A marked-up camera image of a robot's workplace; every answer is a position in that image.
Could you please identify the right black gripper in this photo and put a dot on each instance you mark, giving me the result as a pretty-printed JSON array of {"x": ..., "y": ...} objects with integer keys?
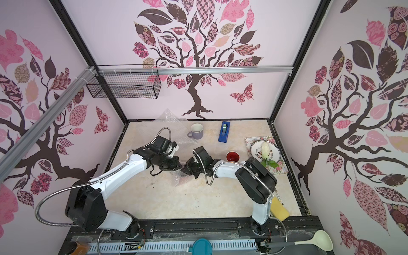
[{"x": 191, "y": 165}]

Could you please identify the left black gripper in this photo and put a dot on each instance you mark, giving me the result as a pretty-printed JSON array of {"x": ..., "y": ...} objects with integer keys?
[{"x": 175, "y": 167}]

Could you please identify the clear bubble wrap sheet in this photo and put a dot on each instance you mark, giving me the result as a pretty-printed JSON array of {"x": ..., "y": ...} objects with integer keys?
[
  {"x": 174, "y": 127},
  {"x": 178, "y": 178}
]

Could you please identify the white mug red inside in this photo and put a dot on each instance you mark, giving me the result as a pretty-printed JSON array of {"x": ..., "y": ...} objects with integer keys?
[{"x": 233, "y": 157}]

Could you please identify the blue tape dispenser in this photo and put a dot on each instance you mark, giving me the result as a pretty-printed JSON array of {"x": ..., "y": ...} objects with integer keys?
[{"x": 224, "y": 132}]

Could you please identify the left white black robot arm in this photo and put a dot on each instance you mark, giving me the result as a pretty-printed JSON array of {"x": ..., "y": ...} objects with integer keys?
[{"x": 86, "y": 204}]

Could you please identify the right flexible metal conduit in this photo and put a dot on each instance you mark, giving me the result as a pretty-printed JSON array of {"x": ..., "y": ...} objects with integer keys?
[{"x": 255, "y": 172}]

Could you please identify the flexible metal conduit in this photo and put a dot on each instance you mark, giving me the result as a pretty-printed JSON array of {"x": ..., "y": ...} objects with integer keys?
[
  {"x": 41, "y": 203},
  {"x": 255, "y": 172}
]

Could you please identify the lavender mug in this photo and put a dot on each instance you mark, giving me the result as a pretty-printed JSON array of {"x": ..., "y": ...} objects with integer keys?
[{"x": 196, "y": 131}]

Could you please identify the white artificial rose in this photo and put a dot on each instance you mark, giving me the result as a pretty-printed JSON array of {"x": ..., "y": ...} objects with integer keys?
[{"x": 265, "y": 155}]

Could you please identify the round white plate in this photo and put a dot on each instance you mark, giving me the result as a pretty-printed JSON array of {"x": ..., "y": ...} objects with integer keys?
[{"x": 255, "y": 151}]

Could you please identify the floral square placemat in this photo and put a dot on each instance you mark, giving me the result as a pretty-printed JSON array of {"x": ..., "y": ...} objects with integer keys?
[{"x": 282, "y": 169}]

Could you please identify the teal round lid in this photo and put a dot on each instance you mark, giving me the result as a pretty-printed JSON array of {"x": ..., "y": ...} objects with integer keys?
[{"x": 201, "y": 247}]

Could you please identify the left flexible metal conduit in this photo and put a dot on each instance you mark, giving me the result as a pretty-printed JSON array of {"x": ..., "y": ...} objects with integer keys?
[{"x": 41, "y": 203}]

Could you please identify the yellow green sponge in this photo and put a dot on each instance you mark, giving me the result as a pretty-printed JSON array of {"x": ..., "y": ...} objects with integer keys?
[{"x": 278, "y": 210}]

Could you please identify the brown jar black lid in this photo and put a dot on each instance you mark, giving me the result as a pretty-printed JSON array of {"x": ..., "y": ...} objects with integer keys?
[{"x": 77, "y": 248}]

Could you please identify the cream plastic ladle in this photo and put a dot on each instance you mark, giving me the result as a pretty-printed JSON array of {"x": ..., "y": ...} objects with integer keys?
[{"x": 320, "y": 239}]

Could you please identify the black wire basket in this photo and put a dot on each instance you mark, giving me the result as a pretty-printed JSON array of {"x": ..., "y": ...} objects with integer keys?
[{"x": 139, "y": 81}]

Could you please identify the rear aluminium frame bar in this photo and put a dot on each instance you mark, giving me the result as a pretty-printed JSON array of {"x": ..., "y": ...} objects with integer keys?
[{"x": 207, "y": 70}]

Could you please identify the aluminium frame bar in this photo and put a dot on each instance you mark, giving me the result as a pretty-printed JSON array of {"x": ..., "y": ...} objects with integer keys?
[
  {"x": 13, "y": 157},
  {"x": 207, "y": 70}
]

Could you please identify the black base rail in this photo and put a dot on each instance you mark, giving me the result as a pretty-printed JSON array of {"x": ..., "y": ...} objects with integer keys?
[{"x": 296, "y": 228}]

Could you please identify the white slotted cable duct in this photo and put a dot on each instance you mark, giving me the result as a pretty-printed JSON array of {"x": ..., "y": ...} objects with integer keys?
[{"x": 168, "y": 247}]

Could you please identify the left aluminium frame bar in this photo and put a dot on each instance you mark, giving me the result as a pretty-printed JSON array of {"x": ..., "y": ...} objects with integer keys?
[{"x": 13, "y": 157}]

